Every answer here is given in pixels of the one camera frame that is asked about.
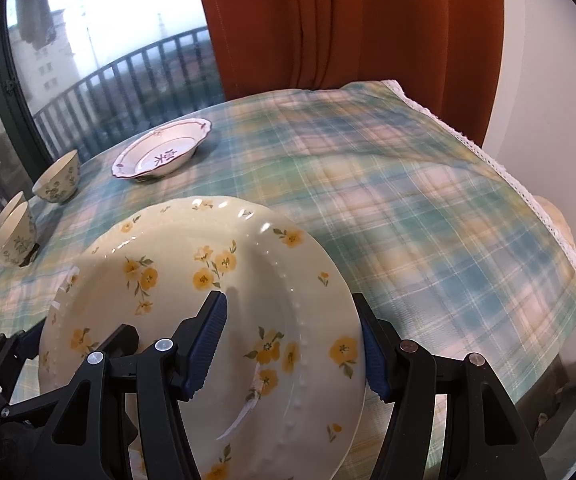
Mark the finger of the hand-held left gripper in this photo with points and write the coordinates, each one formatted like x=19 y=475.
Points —
x=8 y=360
x=120 y=342

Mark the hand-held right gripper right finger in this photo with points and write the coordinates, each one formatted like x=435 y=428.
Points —
x=373 y=360

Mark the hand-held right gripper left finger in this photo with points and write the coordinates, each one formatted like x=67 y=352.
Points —
x=207 y=347

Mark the yellow flower plate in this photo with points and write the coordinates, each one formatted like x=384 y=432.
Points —
x=248 y=270

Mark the cream floral bowl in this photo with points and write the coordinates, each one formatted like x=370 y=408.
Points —
x=15 y=240
x=4 y=212
x=58 y=180

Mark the white plate red trim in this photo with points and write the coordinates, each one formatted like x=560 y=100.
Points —
x=160 y=152

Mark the plaid tablecloth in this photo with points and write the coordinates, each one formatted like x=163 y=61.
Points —
x=367 y=185

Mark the black balcony railing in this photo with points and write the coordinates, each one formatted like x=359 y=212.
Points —
x=118 y=80

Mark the orange curtain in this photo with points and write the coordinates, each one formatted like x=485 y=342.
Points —
x=343 y=25

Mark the dark green window frame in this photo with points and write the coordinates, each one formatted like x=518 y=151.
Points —
x=13 y=110

